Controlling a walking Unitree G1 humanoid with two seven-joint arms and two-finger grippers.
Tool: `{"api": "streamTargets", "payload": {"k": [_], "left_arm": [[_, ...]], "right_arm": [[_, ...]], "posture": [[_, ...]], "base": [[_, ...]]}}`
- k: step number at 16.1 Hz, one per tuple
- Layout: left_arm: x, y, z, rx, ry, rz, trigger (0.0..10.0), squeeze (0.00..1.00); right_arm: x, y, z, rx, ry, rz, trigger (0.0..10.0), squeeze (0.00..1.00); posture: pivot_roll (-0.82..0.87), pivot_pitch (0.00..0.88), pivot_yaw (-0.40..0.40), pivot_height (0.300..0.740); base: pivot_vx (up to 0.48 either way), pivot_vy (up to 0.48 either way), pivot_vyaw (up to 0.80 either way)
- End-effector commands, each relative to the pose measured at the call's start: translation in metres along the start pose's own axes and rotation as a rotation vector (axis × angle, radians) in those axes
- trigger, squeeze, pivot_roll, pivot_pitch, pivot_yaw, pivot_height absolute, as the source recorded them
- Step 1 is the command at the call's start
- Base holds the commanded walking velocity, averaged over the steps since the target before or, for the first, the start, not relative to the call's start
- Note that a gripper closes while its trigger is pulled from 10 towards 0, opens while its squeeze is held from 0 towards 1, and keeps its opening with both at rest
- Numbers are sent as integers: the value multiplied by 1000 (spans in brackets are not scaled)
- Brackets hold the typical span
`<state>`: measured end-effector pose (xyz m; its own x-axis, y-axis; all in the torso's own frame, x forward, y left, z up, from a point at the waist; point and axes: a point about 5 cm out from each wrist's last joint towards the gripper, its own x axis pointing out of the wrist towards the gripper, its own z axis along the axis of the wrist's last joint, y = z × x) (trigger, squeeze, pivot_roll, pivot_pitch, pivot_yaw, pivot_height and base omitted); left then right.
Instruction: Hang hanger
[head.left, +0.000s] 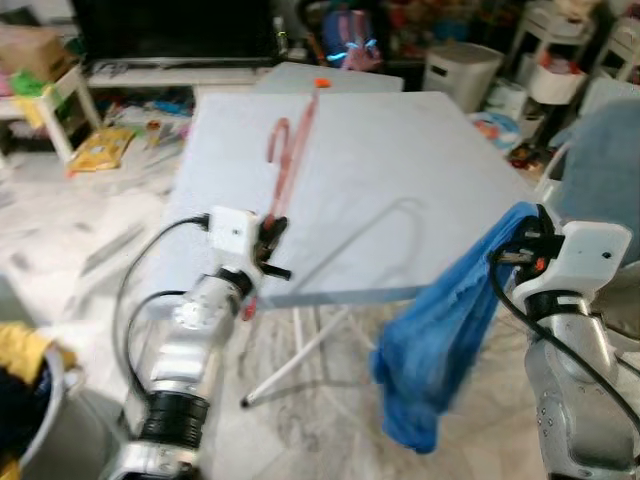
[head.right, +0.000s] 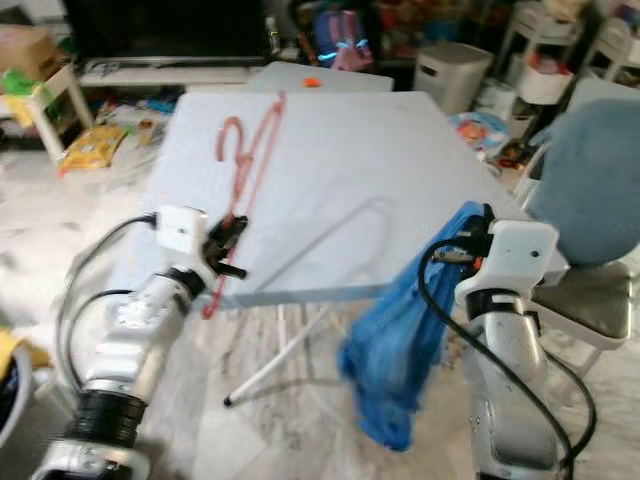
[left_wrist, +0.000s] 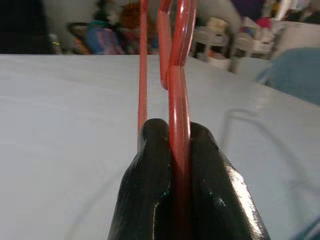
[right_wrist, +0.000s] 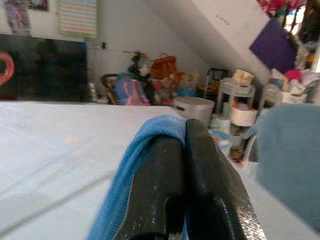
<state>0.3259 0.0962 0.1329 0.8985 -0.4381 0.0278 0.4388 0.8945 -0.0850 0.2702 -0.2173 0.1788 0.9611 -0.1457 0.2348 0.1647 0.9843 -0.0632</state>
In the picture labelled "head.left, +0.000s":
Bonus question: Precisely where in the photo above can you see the red plastic clothes hanger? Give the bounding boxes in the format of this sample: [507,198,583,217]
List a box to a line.
[240,90,323,321]

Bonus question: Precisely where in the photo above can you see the blue shirt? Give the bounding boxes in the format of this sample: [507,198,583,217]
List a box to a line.
[372,203,541,454]

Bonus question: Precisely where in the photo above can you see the grey white folding chair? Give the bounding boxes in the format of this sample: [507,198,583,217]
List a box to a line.
[535,140,640,341]

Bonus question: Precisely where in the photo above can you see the round colourful toy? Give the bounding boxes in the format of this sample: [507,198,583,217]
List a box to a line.
[468,110,523,151]

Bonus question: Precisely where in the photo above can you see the grey folding table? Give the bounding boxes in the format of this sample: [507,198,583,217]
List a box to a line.
[135,90,549,409]

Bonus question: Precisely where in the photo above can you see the white storage cart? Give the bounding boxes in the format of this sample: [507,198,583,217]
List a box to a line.
[505,0,593,131]
[598,15,640,86]

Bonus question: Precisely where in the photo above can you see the pale grey small table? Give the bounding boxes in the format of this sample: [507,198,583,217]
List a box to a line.
[255,62,404,96]

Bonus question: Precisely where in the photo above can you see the pale blue rounded board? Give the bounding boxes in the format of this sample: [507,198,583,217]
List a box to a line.
[580,75,640,106]

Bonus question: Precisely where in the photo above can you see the white air purifier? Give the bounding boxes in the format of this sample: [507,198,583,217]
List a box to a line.
[424,42,504,113]

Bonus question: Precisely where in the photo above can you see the yellow printed cushion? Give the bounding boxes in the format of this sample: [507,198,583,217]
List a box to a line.
[68,125,136,174]

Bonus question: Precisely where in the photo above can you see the white television stand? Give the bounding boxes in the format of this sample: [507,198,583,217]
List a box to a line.
[85,62,276,89]

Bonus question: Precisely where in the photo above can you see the blue pink kids backpack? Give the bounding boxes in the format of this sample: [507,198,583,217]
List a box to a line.
[322,8,383,71]

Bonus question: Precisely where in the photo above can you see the black television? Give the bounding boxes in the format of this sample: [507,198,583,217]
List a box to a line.
[70,0,283,66]

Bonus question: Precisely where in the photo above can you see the white kids table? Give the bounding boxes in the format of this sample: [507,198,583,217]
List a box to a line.
[0,65,103,166]

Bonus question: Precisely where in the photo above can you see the grey laundry basin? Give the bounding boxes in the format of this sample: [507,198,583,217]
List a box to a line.
[0,345,133,480]

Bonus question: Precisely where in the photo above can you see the yellow garment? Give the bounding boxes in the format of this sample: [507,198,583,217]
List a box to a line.
[0,322,79,391]

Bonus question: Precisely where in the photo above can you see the brown cardboard box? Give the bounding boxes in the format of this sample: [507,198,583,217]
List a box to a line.
[0,25,73,83]

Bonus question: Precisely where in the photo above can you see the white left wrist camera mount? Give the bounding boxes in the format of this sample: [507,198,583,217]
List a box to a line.
[207,207,263,271]

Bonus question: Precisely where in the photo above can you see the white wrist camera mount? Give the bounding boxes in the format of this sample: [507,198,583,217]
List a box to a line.
[207,207,263,271]
[510,222,633,303]

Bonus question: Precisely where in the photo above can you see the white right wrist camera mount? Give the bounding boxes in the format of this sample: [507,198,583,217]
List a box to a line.
[510,222,633,303]

